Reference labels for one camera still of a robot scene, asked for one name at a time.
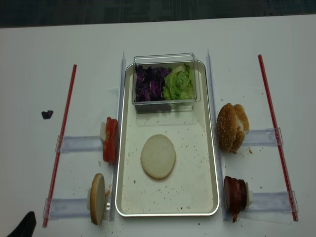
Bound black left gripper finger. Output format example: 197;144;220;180
7;211;37;237

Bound red tomato slices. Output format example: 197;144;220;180
103;117;118;163

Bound white tomato pusher block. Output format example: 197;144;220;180
99;122;106;143

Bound green lettuce pile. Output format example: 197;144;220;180
163;64;194;100

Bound brown meat patties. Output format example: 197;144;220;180
224;176;248;223

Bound lower left clear track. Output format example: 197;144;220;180
43;198;90;219

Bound clear track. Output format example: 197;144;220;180
242;128;283;147
55;136;103;153
245;191;299;212
43;198;90;219

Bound upright bun slice left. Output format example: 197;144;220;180
90;173;105;225

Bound upper left clear track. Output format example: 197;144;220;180
55;136;103;153

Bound purple cabbage scrap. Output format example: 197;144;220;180
41;110;53;119

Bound bottom bun slice on tray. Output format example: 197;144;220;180
140;134;176;180

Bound silver metal tray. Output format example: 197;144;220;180
115;62;219;217

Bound purple cabbage shreds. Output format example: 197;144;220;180
135;65;172;102

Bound clear plastic salad box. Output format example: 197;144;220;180
131;53;200;113

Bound white patty pusher block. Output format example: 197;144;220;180
245;182;253;208

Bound sesame burger buns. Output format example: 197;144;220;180
217;103;249;154

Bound lower right clear track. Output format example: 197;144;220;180
245;191;299;212

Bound upper right clear track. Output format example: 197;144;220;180
242;128;283;147

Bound left red rail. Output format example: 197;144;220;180
42;64;77;228

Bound red rail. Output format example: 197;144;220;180
42;64;77;228
258;54;299;222

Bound right red rail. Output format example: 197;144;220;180
258;54;299;222

